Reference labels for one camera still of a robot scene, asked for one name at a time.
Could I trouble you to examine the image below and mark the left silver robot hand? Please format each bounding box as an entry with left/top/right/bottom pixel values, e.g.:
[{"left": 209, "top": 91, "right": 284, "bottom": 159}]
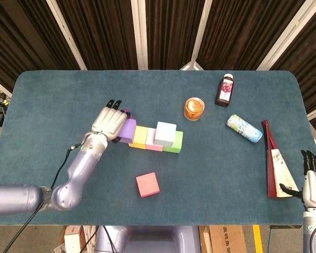
[{"left": 91, "top": 99, "right": 132, "bottom": 144}]

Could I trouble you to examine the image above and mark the purple foam cube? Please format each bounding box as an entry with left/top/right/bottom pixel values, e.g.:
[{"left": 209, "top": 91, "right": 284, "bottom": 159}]
[{"left": 118, "top": 118, "right": 137, "bottom": 144}]

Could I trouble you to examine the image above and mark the yellow foam cube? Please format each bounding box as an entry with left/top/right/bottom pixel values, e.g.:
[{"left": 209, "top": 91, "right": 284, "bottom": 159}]
[{"left": 128, "top": 125, "right": 150, "bottom": 149}]

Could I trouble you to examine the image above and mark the light blue foam cube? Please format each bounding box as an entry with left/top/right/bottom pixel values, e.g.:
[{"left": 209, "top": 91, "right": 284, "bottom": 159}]
[{"left": 154, "top": 121, "right": 177, "bottom": 148}]

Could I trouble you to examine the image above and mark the green foam cube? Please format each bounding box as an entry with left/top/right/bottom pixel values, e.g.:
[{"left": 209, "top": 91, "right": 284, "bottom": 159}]
[{"left": 162, "top": 131, "right": 184, "bottom": 154}]

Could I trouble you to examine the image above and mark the red foam cube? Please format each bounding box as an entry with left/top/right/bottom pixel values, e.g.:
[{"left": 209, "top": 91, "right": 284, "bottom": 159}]
[{"left": 135, "top": 172, "right": 161, "bottom": 198}]

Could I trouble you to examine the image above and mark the red paper folding fan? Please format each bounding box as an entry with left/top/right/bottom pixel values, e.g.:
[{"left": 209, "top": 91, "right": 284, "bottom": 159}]
[{"left": 261, "top": 119, "right": 301, "bottom": 199}]

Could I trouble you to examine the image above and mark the pink foam cube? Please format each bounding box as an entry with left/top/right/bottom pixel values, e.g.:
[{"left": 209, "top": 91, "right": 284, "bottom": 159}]
[{"left": 145, "top": 128, "right": 164, "bottom": 152}]

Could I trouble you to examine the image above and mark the teal table cloth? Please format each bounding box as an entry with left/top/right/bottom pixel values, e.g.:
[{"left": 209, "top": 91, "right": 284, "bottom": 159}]
[{"left": 0, "top": 70, "right": 316, "bottom": 227}]

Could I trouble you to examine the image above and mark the clear jar of rubber bands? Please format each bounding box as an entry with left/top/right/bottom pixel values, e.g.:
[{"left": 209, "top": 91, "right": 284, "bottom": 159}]
[{"left": 183, "top": 97, "right": 205, "bottom": 122}]

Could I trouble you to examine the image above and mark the brown pleated curtain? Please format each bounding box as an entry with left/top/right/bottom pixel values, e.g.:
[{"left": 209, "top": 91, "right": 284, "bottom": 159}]
[{"left": 0, "top": 0, "right": 316, "bottom": 138}]

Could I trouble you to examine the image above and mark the printed drink can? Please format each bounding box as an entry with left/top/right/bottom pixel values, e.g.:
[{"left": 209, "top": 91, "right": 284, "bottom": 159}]
[{"left": 226, "top": 114, "right": 263, "bottom": 144}]

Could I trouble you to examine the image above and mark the white partition foot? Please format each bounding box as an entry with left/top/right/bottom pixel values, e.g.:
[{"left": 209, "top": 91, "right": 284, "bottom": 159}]
[{"left": 179, "top": 61, "right": 205, "bottom": 71}]

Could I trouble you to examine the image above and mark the brown cardboard box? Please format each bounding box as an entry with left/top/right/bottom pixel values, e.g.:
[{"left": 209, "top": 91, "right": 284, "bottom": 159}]
[{"left": 209, "top": 225, "right": 248, "bottom": 253}]

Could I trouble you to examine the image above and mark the dark juice bottle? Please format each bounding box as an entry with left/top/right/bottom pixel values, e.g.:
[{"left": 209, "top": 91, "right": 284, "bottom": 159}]
[{"left": 214, "top": 73, "right": 235, "bottom": 108}]

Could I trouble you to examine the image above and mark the light wooden board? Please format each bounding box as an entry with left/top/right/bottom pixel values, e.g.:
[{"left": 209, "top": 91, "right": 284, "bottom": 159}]
[{"left": 199, "top": 225, "right": 214, "bottom": 253}]

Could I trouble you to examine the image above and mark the lavender robot torso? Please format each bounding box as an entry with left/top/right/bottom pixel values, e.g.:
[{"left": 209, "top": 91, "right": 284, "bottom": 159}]
[{"left": 94, "top": 225, "right": 202, "bottom": 253}]

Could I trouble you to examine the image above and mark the white cardboard box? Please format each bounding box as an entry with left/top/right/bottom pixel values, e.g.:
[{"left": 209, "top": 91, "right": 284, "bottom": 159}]
[{"left": 64, "top": 231, "right": 82, "bottom": 253}]

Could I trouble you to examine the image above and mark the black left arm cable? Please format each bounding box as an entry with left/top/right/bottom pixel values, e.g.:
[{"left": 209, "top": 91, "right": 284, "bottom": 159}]
[{"left": 2, "top": 143, "right": 85, "bottom": 253}]

